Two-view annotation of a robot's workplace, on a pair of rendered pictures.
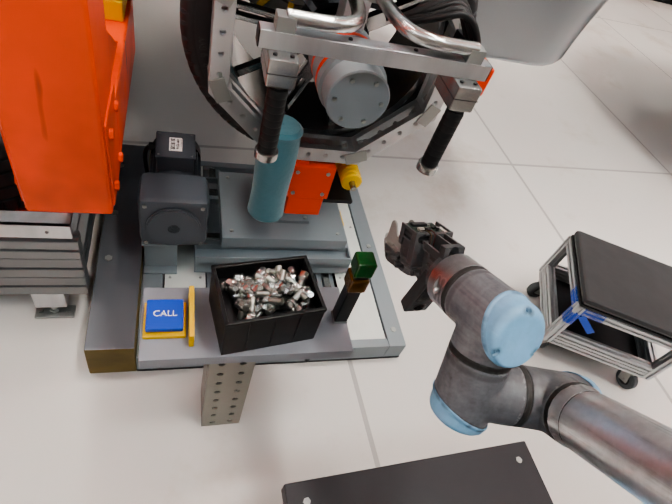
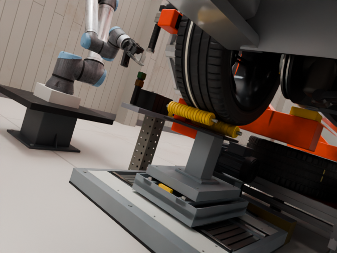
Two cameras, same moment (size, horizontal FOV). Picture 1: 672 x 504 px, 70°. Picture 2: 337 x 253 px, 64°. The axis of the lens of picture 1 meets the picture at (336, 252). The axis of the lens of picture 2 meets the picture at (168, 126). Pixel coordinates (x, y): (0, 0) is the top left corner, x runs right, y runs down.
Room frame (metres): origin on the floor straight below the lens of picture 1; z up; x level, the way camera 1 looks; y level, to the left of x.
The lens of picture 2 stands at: (2.26, -0.47, 0.50)
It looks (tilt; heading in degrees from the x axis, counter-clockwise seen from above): 3 degrees down; 157
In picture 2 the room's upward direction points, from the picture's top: 18 degrees clockwise
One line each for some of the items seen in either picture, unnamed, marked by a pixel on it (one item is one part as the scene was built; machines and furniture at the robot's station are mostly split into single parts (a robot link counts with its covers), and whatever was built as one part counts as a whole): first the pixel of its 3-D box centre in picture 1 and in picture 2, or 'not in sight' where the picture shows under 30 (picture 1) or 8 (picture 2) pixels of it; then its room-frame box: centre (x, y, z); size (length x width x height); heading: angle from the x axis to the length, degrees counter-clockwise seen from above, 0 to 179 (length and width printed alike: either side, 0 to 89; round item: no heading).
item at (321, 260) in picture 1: (270, 224); (193, 195); (1.14, 0.25, 0.13); 0.50 x 0.36 x 0.10; 117
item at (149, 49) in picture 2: (440, 139); (154, 37); (0.87, -0.11, 0.83); 0.04 x 0.04 x 0.16
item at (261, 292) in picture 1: (265, 302); (154, 101); (0.57, 0.10, 0.51); 0.20 x 0.14 x 0.13; 126
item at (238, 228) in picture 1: (287, 183); (203, 158); (1.15, 0.22, 0.32); 0.40 x 0.30 x 0.28; 117
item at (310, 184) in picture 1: (303, 172); (192, 119); (1.03, 0.16, 0.48); 0.16 x 0.12 x 0.17; 27
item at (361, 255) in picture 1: (363, 264); (141, 75); (0.65, -0.06, 0.64); 0.04 x 0.04 x 0.04; 27
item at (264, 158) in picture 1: (271, 121); not in sight; (0.71, 0.19, 0.83); 0.04 x 0.04 x 0.16
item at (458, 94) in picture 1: (457, 86); (164, 19); (0.89, -0.10, 0.93); 0.09 x 0.05 x 0.05; 27
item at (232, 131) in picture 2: not in sight; (214, 125); (1.15, 0.22, 0.49); 0.29 x 0.06 x 0.06; 27
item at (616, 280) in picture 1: (603, 311); not in sight; (1.31, -0.98, 0.17); 0.43 x 0.36 x 0.34; 90
